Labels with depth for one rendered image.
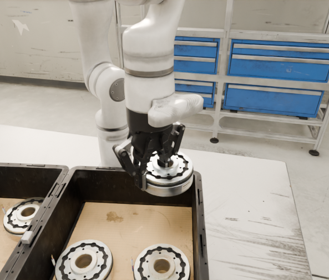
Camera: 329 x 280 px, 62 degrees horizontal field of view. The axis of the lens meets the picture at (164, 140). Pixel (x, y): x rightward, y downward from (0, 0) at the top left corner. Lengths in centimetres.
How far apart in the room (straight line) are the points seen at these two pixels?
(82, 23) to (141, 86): 29
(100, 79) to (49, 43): 311
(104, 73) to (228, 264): 55
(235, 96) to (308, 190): 88
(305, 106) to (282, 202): 153
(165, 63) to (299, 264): 61
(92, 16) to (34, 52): 331
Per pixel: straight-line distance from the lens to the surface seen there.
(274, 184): 101
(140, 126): 41
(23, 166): 72
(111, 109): 69
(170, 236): 63
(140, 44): 36
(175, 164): 50
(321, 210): 208
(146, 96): 38
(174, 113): 36
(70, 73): 373
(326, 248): 187
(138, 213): 67
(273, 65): 225
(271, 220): 88
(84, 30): 65
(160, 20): 38
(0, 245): 70
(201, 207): 55
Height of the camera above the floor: 132
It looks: 32 degrees down
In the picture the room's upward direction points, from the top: straight up
